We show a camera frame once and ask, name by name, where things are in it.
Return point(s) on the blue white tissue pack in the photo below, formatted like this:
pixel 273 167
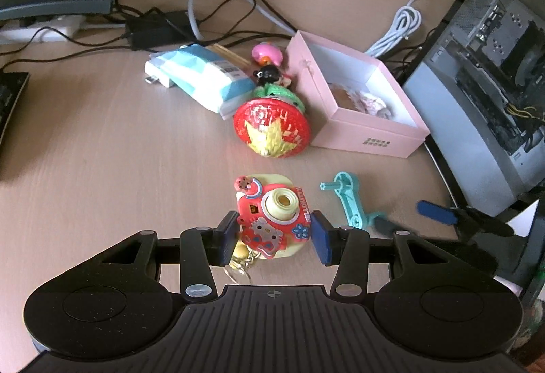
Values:
pixel 204 75

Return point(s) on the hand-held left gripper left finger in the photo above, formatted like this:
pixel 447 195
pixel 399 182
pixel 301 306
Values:
pixel 225 239

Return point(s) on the black power adapter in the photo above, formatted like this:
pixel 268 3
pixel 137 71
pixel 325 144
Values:
pixel 149 32

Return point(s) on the pink cardboard box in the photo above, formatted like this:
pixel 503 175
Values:
pixel 362 134

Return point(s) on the computer case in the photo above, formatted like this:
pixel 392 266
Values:
pixel 468 100

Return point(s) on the brown round item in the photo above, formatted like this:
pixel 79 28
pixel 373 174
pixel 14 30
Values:
pixel 340 96

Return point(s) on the pink pig toy figure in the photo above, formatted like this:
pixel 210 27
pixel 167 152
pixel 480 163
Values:
pixel 266 51

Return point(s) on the small black red toy figure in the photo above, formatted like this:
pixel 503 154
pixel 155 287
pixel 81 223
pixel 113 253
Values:
pixel 269 74

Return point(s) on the pink white wrapped item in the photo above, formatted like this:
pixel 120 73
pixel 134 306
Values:
pixel 374 104

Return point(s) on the teal plastic toy crank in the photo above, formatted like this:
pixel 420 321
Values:
pixel 351 202

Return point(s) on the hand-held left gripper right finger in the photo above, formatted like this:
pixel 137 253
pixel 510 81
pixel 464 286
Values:
pixel 321 241

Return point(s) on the black keyboard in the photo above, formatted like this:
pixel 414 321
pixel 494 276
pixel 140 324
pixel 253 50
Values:
pixel 8 100

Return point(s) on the red strawberry ball yellow star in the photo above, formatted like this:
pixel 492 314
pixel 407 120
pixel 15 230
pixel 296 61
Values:
pixel 272 126

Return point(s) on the bundle of wooden sticks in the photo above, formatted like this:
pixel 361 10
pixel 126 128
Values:
pixel 228 54

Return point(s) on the white power strip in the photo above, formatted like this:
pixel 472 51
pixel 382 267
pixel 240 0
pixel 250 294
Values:
pixel 55 26

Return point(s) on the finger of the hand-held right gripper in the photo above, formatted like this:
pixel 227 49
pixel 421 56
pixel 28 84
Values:
pixel 386 226
pixel 434 212

